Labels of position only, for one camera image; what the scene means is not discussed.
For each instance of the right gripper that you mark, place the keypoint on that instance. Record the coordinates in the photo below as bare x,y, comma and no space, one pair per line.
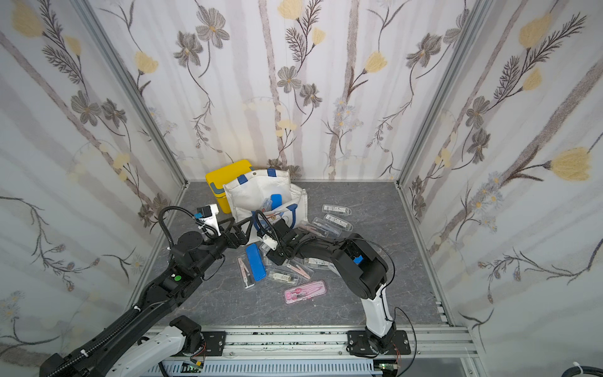
280,236

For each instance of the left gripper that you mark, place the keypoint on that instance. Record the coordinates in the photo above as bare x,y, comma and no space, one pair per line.
240,239

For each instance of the clear case with red label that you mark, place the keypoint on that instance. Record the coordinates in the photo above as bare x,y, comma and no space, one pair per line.
267,205

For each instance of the white canvas cartoon tote bag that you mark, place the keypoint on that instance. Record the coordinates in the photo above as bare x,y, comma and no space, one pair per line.
246,193

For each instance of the blue compass case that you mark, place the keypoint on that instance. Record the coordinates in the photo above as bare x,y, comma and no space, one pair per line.
256,263
276,201

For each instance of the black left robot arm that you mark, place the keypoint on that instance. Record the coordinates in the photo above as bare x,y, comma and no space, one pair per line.
190,258

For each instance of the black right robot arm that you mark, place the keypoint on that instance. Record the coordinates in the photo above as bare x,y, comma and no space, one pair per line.
362,270

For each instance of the right arm mounting base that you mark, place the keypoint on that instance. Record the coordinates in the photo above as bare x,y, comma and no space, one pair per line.
364,344

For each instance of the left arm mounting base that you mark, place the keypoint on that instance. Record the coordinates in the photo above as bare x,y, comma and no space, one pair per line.
198,342

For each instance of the clear case with pink compass centre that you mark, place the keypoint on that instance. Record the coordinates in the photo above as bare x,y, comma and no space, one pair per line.
300,269

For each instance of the clear long compass case right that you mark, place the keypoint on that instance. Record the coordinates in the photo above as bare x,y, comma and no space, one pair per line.
318,264

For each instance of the pink compass set case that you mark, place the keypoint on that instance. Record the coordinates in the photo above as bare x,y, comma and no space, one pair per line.
305,292

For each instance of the clear case small lower centre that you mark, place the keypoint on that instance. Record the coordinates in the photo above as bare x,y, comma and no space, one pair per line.
283,277

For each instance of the yellow plastic lidded box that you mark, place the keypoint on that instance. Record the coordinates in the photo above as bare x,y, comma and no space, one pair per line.
219,178

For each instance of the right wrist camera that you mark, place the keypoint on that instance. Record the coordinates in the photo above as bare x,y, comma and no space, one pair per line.
269,244

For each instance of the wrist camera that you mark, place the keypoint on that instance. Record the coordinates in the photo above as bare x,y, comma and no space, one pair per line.
207,214
269,244

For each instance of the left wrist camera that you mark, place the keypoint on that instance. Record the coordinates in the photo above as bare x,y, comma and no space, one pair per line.
207,214

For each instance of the aluminium front rail frame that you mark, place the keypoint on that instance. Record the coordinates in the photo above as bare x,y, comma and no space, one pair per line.
304,351

